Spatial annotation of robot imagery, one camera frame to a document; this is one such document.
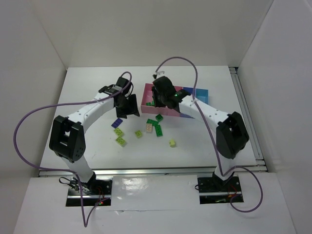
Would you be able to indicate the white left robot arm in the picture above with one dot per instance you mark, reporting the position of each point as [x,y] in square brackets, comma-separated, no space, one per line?
[68,134]

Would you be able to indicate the green lego near containers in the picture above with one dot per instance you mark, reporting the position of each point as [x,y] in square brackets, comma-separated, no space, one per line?
[159,117]

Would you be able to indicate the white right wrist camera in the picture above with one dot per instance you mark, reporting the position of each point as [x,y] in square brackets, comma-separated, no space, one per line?
[158,73]

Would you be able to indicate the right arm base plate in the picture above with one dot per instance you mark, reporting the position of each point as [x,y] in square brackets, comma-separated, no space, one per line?
[210,194]

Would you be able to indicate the aluminium rail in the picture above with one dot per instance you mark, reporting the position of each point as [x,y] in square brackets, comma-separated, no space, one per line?
[247,117]
[205,170]

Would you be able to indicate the small pink container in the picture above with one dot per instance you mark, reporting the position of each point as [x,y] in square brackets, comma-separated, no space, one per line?
[173,112]

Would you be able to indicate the aluminium rail right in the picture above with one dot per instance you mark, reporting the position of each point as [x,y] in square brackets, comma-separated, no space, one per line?
[247,117]

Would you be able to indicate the tan lego brick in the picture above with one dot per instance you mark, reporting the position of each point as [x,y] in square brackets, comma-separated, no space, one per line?
[149,128]

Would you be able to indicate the purple blue container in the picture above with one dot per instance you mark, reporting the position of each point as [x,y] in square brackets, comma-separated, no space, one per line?
[189,90]

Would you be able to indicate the lime lego brick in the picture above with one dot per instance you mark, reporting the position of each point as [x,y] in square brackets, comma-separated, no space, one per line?
[172,143]
[120,141]
[138,134]
[118,132]

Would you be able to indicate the green long lego brick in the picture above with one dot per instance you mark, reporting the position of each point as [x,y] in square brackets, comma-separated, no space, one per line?
[158,131]

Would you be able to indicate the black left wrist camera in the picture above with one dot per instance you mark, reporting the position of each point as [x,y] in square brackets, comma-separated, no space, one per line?
[121,84]

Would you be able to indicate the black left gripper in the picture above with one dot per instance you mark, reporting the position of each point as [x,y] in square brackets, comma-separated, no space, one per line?
[131,105]

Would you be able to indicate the large pink container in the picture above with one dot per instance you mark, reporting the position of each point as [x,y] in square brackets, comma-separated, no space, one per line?
[148,98]

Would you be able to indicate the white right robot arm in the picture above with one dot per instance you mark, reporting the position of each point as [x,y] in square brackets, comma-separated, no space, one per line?
[228,132]

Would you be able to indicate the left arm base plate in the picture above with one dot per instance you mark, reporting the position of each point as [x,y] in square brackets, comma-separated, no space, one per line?
[101,193]

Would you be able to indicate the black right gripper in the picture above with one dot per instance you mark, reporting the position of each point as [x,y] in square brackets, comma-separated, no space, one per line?
[156,96]

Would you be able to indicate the aluminium rail front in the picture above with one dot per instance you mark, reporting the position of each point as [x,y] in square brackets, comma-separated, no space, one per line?
[205,170]

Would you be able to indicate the light blue container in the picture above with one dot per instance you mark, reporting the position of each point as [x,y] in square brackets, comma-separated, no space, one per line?
[202,95]

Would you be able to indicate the green flat lego brick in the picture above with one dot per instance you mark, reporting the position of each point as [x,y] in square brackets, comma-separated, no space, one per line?
[152,122]

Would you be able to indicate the purple lego brick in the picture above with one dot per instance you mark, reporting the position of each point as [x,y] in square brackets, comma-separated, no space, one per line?
[117,123]

